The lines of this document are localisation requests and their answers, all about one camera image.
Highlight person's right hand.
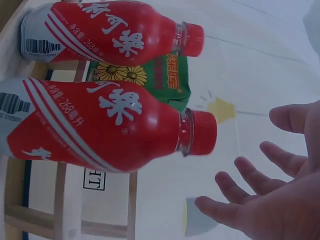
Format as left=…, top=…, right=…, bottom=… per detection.
left=194, top=99, right=320, bottom=240

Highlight green flower print drink carton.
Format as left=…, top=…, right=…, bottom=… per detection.
left=84, top=53, right=192, bottom=113

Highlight red labelled drink bottle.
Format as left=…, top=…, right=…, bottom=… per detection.
left=20, top=0, right=205, bottom=64
left=0, top=76, right=218, bottom=174

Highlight wooden compartment tray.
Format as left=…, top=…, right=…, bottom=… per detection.
left=0, top=0, right=139, bottom=240

